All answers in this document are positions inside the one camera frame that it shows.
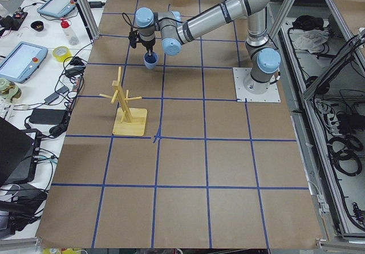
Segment blue teach pendant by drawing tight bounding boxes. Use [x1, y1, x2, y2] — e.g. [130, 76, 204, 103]
[1, 42, 48, 83]
[37, 0, 75, 18]

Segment aluminium frame post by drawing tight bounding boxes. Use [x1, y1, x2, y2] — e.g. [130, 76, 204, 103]
[74, 0, 100, 41]

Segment lower blue teach pendant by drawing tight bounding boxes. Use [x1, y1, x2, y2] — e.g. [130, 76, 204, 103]
[1, 42, 48, 83]

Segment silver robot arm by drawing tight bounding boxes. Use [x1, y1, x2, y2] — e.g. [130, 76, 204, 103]
[128, 0, 281, 94]

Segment black power adapter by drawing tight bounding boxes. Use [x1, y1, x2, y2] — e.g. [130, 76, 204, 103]
[29, 108, 66, 124]

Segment yellow tape roll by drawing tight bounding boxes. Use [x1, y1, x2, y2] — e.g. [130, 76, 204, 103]
[52, 46, 72, 62]

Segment black laptop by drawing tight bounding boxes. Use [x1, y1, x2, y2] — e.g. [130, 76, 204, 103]
[1, 118, 41, 186]

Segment wooden mug tree stand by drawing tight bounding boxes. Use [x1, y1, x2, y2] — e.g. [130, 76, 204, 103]
[99, 67, 148, 136]

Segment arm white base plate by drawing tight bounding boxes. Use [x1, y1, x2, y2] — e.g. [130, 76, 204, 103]
[233, 67, 281, 103]

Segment white crumpled cloth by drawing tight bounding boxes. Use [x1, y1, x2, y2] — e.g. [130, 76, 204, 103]
[293, 29, 330, 54]

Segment upper blue teach pendant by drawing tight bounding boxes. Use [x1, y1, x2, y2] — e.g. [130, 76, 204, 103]
[37, 0, 75, 18]

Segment black bowl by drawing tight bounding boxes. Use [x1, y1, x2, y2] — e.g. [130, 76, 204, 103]
[31, 21, 44, 32]

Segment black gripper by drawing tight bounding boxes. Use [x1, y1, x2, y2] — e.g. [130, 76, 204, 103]
[128, 30, 156, 51]

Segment white squeeze bottle red cap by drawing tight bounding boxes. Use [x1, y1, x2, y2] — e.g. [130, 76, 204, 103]
[60, 18, 80, 46]

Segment light blue plastic cup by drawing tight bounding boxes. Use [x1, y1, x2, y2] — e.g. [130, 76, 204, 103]
[144, 52, 159, 70]

